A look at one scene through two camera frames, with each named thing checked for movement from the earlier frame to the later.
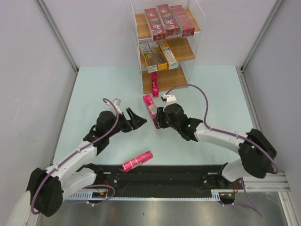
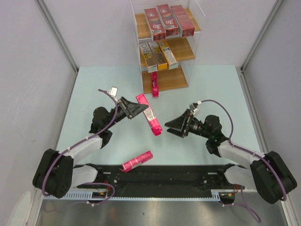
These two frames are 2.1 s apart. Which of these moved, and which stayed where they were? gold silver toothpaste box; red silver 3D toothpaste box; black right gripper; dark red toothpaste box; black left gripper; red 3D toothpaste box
Moved: black left gripper; black right gripper
Stayed: gold silver toothpaste box; dark red toothpaste box; red silver 3D toothpaste box; red 3D toothpaste box
